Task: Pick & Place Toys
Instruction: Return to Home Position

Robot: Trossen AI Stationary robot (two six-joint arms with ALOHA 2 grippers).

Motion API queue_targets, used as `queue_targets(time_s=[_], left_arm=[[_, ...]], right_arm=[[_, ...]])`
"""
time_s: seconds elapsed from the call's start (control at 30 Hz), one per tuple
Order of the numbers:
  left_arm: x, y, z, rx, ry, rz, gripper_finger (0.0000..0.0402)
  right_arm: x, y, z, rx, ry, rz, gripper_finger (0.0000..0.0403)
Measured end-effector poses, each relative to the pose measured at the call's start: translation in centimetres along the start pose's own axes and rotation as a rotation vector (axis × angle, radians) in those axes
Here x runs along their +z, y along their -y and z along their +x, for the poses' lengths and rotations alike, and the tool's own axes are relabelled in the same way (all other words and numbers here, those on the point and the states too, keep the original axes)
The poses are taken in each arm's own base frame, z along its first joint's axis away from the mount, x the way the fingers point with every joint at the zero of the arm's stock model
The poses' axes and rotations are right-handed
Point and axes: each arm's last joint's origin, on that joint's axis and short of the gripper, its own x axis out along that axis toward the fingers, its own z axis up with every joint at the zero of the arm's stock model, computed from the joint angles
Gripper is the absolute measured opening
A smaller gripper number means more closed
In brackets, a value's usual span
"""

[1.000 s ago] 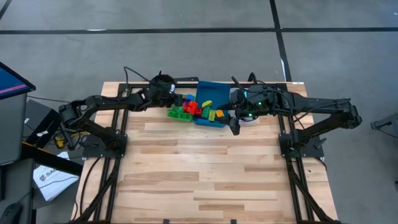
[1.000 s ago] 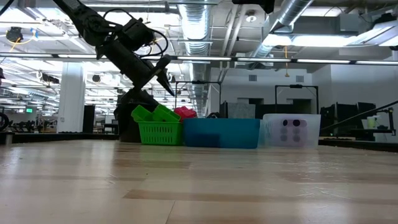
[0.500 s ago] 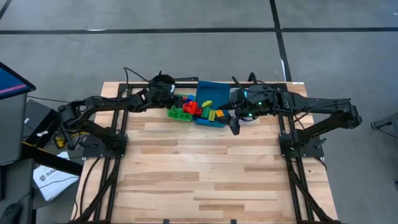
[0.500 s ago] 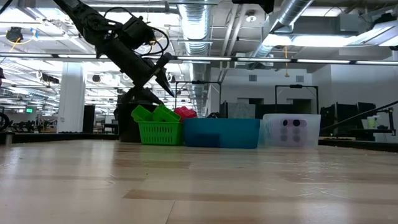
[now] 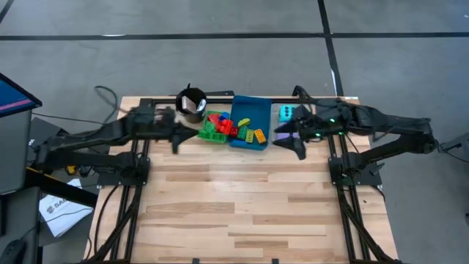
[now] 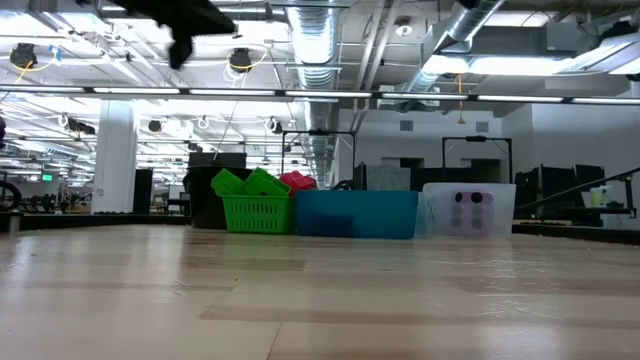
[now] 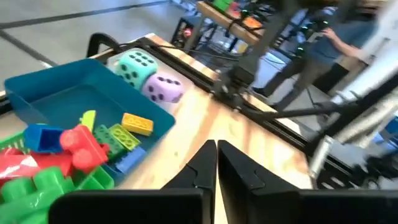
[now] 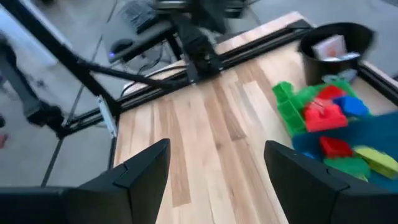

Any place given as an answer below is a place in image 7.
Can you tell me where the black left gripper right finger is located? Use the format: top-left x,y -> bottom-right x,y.
217,139 -> 398,224

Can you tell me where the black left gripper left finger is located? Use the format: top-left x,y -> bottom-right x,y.
48,139 -> 218,224

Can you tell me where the small green toy brick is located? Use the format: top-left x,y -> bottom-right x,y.
74,166 -> 115,190

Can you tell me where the lime toy brick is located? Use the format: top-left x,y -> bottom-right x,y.
108,123 -> 141,151

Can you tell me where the dark green toy brick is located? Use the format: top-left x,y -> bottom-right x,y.
93,124 -> 125,160

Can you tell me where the small red toy brick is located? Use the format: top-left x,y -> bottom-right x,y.
58,124 -> 109,170

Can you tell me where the yellow toy brick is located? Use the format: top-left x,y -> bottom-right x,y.
121,112 -> 155,137

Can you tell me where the olive green toy brick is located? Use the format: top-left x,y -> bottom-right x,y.
79,110 -> 97,133

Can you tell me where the long green toy brick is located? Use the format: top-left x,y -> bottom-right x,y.
0,166 -> 75,224

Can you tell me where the large red toy brick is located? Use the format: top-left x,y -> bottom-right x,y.
0,147 -> 74,186

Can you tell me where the purple foam die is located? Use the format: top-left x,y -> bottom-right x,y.
141,72 -> 186,104

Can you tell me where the cyan foam die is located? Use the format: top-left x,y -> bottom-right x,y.
114,50 -> 159,91

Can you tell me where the green plastic basket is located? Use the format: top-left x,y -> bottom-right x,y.
0,130 -> 27,155

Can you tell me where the blue plastic bin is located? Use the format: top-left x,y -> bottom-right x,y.
4,58 -> 177,186

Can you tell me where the person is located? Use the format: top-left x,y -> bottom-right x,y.
253,0 -> 379,110

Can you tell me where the black tower pink light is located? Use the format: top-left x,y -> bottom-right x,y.
170,17 -> 200,49

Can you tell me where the red storage bin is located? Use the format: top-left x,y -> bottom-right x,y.
231,2 -> 264,29

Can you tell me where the wooden top workbench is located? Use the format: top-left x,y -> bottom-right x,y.
197,0 -> 265,46

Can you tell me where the green storage bin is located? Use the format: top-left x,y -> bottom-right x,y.
214,0 -> 233,11

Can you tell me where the white metal post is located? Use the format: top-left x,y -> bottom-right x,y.
309,88 -> 398,180
331,0 -> 398,105

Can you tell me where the black curved cable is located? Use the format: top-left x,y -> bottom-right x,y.
86,32 -> 125,59

